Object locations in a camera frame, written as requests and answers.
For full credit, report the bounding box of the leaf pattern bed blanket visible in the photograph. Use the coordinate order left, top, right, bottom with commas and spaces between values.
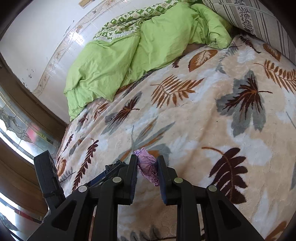
57, 35, 295, 240

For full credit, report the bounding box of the stained glass door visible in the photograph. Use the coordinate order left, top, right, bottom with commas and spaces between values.
1, 89, 60, 164

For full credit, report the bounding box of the green quilt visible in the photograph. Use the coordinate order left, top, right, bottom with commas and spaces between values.
64, 1, 232, 120

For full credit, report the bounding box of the black plastic bag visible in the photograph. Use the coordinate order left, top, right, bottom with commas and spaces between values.
104, 160, 127, 176

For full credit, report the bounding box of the striped floral pillow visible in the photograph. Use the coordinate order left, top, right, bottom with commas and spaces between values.
203, 0, 295, 63

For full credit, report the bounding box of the purple plastic bag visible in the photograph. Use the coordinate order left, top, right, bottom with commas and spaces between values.
134, 148, 159, 186

